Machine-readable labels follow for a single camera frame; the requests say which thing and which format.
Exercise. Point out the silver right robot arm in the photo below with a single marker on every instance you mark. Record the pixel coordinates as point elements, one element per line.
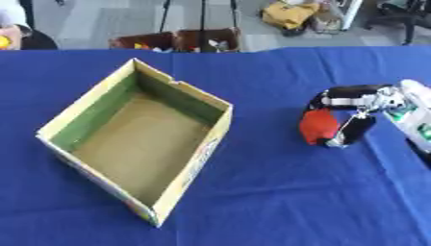
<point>414,112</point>

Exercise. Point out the black chair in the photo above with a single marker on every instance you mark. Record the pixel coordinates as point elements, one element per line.
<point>402,16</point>

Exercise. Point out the yellow bag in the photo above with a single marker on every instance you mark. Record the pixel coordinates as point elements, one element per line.
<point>288,14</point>

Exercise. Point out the person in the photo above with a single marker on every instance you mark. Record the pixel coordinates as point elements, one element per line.
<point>17,29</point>

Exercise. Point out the white board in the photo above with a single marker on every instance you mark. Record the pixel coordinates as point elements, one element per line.
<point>351,12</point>

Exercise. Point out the black tripod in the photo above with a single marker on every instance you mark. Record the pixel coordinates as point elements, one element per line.
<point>201,16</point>

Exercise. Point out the brown cardboard box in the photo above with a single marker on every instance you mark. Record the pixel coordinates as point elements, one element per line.
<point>209,39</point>
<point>143,41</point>

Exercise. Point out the tan cardboard box green inside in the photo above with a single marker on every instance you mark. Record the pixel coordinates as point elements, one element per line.
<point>140,141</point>

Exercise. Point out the red toy fruit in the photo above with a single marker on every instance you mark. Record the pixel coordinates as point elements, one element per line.
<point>317,126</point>

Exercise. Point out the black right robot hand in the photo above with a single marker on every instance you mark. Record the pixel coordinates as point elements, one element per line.
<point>353,93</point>

